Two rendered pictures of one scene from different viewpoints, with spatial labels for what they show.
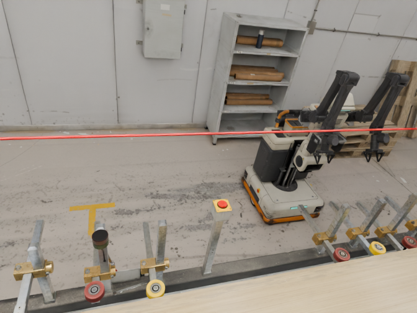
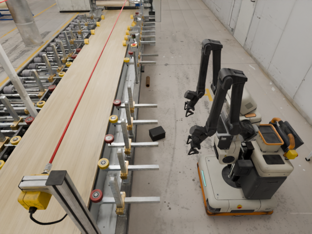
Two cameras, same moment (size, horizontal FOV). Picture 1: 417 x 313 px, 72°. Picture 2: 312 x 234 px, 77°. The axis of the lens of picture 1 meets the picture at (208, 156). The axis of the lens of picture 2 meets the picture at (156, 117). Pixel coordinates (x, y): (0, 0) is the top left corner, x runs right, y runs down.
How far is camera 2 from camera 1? 2.95 m
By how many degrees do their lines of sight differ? 81
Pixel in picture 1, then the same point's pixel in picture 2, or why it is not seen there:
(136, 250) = (181, 107)
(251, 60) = not seen: outside the picture
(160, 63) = not seen: outside the picture
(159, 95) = not seen: outside the picture
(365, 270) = (105, 106)
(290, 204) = (205, 169)
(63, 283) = (168, 90)
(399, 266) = (99, 120)
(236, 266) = (136, 89)
